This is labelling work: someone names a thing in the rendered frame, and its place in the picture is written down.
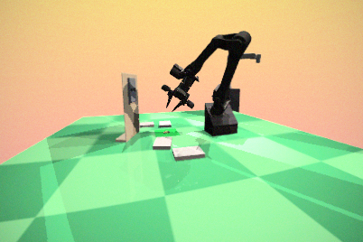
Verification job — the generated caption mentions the bright green square patch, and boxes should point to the bright green square patch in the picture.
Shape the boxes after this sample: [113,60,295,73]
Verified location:
[154,128,180,137]

